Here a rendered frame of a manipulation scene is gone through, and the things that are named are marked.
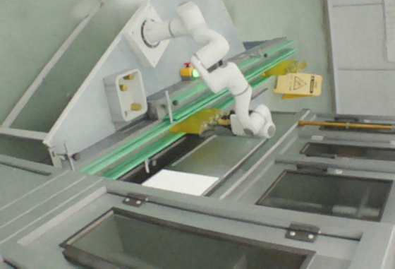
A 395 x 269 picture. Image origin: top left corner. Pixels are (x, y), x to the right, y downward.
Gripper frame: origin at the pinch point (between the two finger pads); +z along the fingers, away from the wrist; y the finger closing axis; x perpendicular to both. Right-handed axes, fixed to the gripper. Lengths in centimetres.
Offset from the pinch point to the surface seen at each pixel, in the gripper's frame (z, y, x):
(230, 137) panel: 9.3, -13.9, -10.0
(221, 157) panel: -4.5, -13.7, 10.8
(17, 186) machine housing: -25, 22, 109
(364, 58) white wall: 196, -102, -550
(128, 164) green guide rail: 11, -4, 52
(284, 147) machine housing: -22.0, -16.6, -16.4
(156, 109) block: 25.0, 10.9, 22.1
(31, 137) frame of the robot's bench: 45, 15, 82
